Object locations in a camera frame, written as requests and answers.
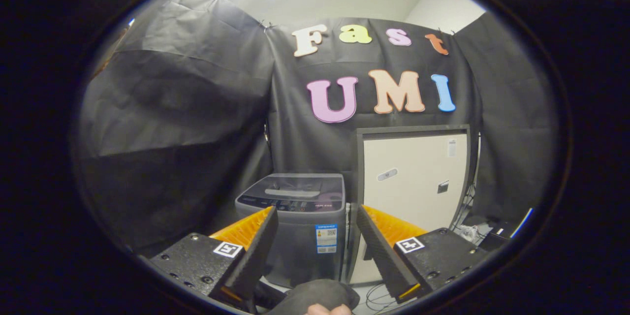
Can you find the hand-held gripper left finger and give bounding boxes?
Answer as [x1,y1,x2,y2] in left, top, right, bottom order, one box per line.
[138,206,279,308]

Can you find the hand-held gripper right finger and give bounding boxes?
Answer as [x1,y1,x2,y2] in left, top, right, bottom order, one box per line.
[356,205,493,306]

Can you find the grey washing machine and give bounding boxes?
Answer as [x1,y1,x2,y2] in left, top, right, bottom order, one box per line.
[235,173,347,288]

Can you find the person's dark trouser leg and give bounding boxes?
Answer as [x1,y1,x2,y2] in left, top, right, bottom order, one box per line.
[256,279,361,315]

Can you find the clear plastic bag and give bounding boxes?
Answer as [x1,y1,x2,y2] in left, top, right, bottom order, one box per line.
[460,225,485,244]

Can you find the black box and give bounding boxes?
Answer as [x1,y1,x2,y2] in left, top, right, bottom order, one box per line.
[480,229,512,252]

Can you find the black backdrop cloth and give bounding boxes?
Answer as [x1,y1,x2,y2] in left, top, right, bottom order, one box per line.
[74,0,559,256]

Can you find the black floor cables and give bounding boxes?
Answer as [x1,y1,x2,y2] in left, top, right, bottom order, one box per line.
[362,283,394,311]

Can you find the grey drain hose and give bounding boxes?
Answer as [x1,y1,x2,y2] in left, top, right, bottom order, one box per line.
[345,202,354,281]

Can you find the beige cabinet with dark frame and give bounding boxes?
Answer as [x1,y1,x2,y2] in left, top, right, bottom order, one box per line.
[355,125,472,286]

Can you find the hanging black cables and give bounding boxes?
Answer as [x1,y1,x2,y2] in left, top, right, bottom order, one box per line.
[453,133,480,229]

